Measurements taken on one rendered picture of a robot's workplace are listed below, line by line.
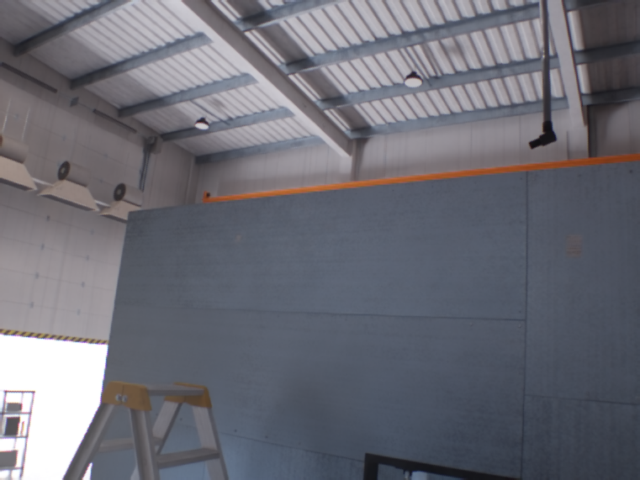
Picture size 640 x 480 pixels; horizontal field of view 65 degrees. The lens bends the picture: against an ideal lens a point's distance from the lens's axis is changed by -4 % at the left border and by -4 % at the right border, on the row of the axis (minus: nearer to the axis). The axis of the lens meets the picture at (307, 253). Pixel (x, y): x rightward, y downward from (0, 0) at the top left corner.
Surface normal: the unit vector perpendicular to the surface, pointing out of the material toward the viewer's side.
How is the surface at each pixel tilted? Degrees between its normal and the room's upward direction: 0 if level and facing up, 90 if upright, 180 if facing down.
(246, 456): 90
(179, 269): 90
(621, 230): 90
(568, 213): 90
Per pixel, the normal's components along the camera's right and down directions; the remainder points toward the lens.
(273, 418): -0.52, -0.22
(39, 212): 0.85, -0.03
